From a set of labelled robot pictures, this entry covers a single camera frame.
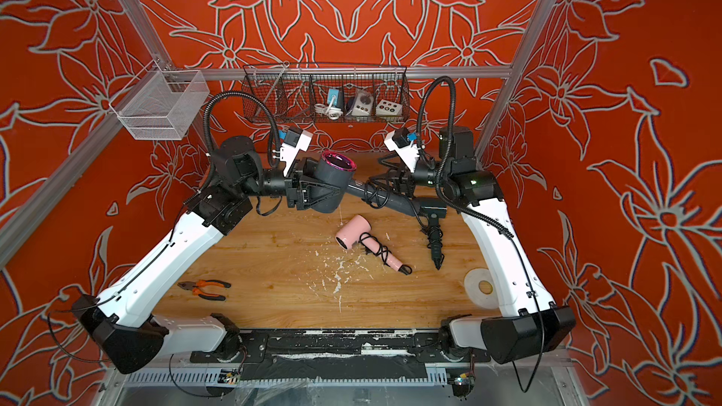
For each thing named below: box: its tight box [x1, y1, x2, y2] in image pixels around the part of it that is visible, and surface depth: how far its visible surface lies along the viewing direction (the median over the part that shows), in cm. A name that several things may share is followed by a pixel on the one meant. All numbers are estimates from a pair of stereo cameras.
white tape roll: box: [464, 266, 500, 310], surface depth 85 cm
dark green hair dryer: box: [413, 196, 448, 270], surface depth 93 cm
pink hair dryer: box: [334, 215, 405, 273], surface depth 91 cm
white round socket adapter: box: [351, 89, 375, 117], surface depth 93 cm
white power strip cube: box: [376, 98, 403, 116], surface depth 96 cm
